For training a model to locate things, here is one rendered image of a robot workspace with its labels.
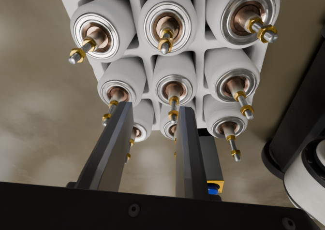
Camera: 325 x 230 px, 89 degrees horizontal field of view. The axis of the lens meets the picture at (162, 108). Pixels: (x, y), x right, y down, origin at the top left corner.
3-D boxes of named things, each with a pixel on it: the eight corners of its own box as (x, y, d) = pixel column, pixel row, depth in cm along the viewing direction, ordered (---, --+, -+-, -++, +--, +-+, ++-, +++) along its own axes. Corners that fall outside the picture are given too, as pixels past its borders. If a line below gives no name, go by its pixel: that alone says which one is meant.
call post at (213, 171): (207, 105, 67) (224, 179, 44) (206, 117, 72) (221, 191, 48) (189, 106, 68) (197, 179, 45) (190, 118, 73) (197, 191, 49)
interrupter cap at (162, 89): (179, 109, 37) (179, 111, 37) (149, 94, 35) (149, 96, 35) (200, 84, 33) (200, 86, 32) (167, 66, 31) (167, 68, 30)
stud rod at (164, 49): (165, 27, 25) (162, 45, 19) (171, 29, 25) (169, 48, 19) (162, 33, 25) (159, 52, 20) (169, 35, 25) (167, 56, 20)
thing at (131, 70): (125, 76, 53) (107, 114, 39) (113, 46, 47) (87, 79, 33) (154, 70, 51) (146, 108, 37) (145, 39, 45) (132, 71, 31)
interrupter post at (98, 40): (93, 26, 27) (84, 32, 24) (107, 35, 28) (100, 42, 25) (88, 38, 28) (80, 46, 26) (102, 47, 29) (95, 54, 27)
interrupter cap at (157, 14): (145, -4, 24) (144, -3, 23) (197, 5, 24) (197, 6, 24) (142, 48, 29) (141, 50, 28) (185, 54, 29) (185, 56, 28)
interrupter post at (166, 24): (160, 19, 26) (159, 24, 23) (176, 21, 26) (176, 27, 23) (159, 35, 27) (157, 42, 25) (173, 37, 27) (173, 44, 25)
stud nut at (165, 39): (161, 34, 20) (161, 36, 20) (174, 39, 21) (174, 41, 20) (156, 49, 21) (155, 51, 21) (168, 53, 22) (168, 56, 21)
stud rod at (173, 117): (173, 98, 33) (173, 125, 27) (170, 94, 33) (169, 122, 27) (177, 95, 32) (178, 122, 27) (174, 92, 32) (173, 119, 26)
